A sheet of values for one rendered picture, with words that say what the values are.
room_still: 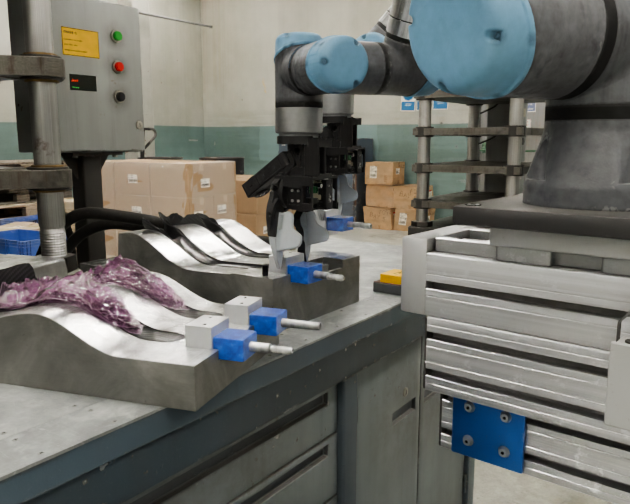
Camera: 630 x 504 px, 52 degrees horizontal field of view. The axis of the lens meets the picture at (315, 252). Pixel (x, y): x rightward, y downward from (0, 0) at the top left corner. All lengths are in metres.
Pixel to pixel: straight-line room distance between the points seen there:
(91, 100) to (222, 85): 8.33
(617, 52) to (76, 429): 0.65
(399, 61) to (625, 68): 0.38
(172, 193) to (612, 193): 4.54
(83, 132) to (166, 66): 8.15
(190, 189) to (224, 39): 5.44
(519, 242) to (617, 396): 0.20
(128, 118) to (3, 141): 6.53
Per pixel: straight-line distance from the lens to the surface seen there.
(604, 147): 0.67
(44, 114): 1.61
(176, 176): 5.00
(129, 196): 5.38
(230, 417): 0.95
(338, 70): 0.89
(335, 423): 1.22
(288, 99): 1.00
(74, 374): 0.84
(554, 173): 0.67
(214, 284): 1.09
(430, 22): 0.61
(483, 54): 0.57
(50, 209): 1.62
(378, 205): 8.03
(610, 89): 0.67
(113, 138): 1.87
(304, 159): 1.01
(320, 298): 1.11
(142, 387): 0.79
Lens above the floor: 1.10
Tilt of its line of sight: 10 degrees down
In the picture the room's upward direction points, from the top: straight up
